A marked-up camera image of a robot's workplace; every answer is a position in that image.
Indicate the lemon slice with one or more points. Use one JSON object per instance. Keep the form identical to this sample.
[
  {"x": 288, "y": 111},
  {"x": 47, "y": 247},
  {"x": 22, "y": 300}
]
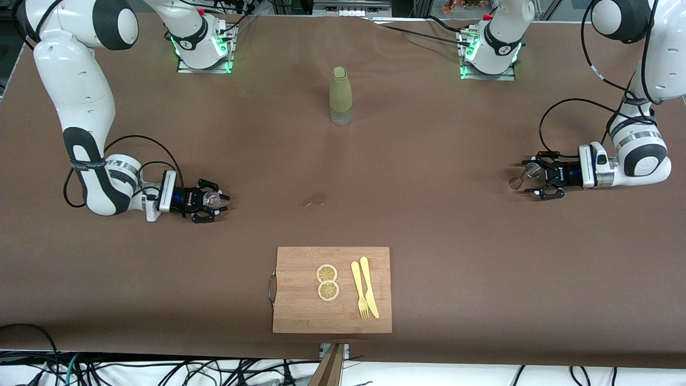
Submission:
[
  {"x": 328, "y": 291},
  {"x": 327, "y": 273}
]

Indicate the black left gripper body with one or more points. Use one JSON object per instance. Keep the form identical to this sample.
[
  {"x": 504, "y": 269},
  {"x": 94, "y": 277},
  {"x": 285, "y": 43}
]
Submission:
[{"x": 560, "y": 175}]

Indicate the clear glass measuring cup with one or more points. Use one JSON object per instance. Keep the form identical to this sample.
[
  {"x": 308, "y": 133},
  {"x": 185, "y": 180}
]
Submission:
[{"x": 213, "y": 200}]

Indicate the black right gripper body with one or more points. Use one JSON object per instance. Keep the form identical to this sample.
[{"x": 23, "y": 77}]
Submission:
[{"x": 187, "y": 199}]

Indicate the yellow plastic fork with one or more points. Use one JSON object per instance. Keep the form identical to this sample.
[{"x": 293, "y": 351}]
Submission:
[{"x": 356, "y": 276}]

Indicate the grey power strip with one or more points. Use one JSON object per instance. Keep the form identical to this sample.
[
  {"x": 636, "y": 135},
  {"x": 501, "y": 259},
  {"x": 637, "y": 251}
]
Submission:
[{"x": 351, "y": 10}]

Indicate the metal table bracket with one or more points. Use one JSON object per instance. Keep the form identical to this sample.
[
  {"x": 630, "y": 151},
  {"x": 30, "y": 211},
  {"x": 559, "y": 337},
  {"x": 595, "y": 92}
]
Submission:
[{"x": 346, "y": 351}]

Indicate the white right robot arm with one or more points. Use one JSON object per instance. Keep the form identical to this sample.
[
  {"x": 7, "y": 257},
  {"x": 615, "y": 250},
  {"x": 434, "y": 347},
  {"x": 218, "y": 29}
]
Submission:
[{"x": 75, "y": 80}]

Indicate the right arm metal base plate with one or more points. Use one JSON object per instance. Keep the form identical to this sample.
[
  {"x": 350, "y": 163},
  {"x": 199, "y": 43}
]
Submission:
[{"x": 185, "y": 68}]

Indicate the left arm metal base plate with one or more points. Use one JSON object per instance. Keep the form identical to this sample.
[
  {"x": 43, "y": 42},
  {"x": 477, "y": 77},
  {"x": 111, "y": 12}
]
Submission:
[{"x": 509, "y": 76}]

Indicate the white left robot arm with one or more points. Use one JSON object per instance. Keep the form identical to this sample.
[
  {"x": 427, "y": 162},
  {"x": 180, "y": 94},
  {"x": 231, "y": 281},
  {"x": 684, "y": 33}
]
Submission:
[{"x": 638, "y": 155}]

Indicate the olive green bottle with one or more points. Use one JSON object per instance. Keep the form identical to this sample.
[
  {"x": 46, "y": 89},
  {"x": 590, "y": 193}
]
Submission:
[{"x": 341, "y": 91}]

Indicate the yellow plastic knife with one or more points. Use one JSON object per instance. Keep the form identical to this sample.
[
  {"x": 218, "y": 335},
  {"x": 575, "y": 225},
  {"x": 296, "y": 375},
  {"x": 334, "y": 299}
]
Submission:
[{"x": 370, "y": 289}]

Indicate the wooden post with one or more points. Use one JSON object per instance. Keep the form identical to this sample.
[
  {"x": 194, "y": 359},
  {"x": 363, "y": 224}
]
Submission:
[{"x": 329, "y": 370}]

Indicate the steel double jigger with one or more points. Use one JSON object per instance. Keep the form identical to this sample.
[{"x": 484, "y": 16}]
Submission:
[{"x": 531, "y": 170}]

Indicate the brown table cover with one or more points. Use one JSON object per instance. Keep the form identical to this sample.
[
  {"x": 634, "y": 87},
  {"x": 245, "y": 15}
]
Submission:
[{"x": 429, "y": 214}]

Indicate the wooden cutting board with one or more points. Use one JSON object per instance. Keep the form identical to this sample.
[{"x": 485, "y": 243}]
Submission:
[{"x": 300, "y": 300}]

